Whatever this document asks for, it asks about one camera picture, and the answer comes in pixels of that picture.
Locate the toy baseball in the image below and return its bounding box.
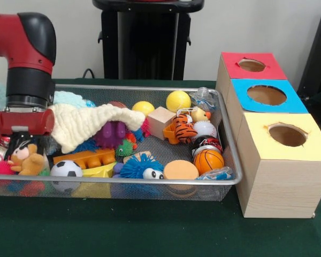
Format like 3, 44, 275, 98
193, 120, 218, 139

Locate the wire mesh bin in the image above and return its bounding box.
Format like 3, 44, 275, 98
0, 82, 243, 202

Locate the wooden box with three holes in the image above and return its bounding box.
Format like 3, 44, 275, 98
215, 51, 321, 219

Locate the orange ridged plastic block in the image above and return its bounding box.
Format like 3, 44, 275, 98
163, 125, 177, 144

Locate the dark green table cloth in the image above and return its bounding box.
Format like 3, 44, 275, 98
0, 77, 321, 257

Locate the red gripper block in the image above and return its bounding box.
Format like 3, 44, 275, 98
0, 108, 56, 161

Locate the yellow smiley ball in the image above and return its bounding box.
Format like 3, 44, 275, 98
132, 101, 155, 116

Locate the orange toy vehicle with wheels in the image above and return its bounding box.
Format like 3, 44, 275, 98
52, 148, 116, 169

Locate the mint green cloth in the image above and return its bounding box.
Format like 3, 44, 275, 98
0, 82, 96, 118

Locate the cream waffle cloth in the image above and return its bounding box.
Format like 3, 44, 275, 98
48, 103, 146, 154

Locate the orange foam disc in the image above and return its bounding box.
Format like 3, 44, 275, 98
163, 160, 200, 180

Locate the plain yellow ball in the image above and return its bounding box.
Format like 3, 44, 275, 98
165, 90, 192, 112

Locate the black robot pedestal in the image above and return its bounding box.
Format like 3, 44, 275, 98
92, 0, 205, 80

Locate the tan teddy bear plush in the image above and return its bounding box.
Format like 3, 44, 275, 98
9, 143, 48, 176

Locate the toy soccer ball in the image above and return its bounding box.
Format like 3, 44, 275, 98
50, 160, 83, 177

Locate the toy basketball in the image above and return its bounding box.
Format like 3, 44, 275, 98
194, 149, 225, 175

